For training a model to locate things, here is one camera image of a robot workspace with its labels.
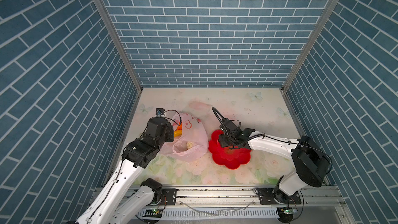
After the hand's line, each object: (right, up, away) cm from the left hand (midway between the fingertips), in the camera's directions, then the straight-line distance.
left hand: (169, 126), depth 73 cm
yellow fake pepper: (+1, -6, +18) cm, 19 cm away
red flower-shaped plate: (+33, -20, +14) cm, 41 cm away
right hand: (+25, -9, +15) cm, 31 cm away
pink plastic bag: (+10, -5, +15) cm, 19 cm away
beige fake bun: (+8, -13, +13) cm, 20 cm away
